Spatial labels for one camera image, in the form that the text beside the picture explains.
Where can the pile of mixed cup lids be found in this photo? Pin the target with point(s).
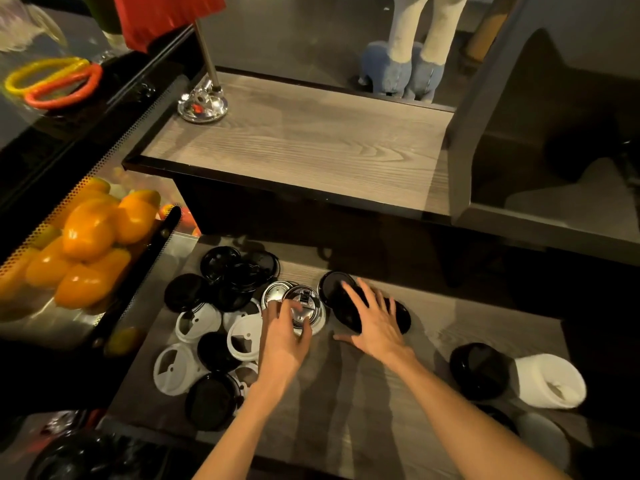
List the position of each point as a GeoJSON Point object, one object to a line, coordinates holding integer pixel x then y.
{"type": "Point", "coordinates": [220, 294]}

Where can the person's left hand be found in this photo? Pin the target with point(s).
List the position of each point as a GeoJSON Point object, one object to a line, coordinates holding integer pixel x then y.
{"type": "Point", "coordinates": [280, 349]}

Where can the person's right hand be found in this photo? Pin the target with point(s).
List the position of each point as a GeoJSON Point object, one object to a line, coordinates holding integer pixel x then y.
{"type": "Point", "coordinates": [380, 334]}

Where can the person's right forearm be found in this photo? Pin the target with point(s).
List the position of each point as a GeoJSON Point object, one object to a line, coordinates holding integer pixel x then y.
{"type": "Point", "coordinates": [465, 424]}

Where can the clear juicer container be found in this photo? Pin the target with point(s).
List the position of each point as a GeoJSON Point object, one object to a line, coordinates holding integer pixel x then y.
{"type": "Point", "coordinates": [25, 19]}

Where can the person's left forearm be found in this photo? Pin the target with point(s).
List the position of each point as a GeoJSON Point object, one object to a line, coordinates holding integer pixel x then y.
{"type": "Point", "coordinates": [240, 439]}

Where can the dark metal organizer box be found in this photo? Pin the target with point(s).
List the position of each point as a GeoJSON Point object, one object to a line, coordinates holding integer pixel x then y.
{"type": "Point", "coordinates": [500, 229]}

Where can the chrome flag stand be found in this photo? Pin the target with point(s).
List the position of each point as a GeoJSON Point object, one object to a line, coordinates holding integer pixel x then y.
{"type": "Point", "coordinates": [202, 102]}

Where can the stack of white lids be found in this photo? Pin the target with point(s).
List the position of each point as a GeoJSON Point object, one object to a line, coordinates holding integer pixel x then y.
{"type": "Point", "coordinates": [550, 377]}

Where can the blue stool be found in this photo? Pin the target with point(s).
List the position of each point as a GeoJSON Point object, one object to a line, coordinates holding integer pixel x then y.
{"type": "Point", "coordinates": [385, 69]}

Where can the red flag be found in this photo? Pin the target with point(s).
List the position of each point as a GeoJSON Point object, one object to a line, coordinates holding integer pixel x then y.
{"type": "Point", "coordinates": [165, 14]}

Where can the pile of oranges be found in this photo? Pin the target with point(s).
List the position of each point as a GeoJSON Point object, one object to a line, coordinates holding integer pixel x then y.
{"type": "Point", "coordinates": [85, 244]}

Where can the clear plastic lids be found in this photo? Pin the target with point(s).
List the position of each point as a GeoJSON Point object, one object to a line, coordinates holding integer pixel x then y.
{"type": "Point", "coordinates": [542, 437]}

